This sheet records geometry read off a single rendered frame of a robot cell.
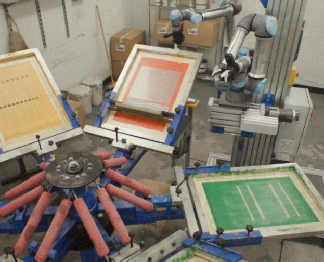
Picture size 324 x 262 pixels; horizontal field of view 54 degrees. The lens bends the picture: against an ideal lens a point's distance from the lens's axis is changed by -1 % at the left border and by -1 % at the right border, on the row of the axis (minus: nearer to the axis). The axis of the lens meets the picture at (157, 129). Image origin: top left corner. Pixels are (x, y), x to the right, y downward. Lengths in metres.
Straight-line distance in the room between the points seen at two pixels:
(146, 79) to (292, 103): 1.14
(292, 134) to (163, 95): 1.10
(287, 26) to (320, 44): 3.30
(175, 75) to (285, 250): 1.79
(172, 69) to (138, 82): 0.28
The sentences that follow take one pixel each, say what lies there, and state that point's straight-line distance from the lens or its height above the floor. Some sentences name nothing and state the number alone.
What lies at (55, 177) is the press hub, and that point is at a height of 1.31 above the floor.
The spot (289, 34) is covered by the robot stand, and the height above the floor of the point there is 1.75.
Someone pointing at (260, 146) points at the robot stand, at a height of 0.78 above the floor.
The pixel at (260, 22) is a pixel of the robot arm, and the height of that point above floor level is 1.87.
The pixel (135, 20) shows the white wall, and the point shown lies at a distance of 6.44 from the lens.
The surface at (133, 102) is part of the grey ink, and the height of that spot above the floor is 1.26.
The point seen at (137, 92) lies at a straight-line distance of 2.49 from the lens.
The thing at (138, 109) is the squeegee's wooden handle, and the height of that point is 1.29.
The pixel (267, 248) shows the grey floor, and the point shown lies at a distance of 3.15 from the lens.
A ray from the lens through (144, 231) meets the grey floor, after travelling 3.12.
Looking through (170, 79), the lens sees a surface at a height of 1.39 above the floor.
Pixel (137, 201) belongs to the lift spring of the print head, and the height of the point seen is 1.12.
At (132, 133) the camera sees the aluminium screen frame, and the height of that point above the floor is 1.15.
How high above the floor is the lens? 2.39
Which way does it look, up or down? 32 degrees down
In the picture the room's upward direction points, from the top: straight up
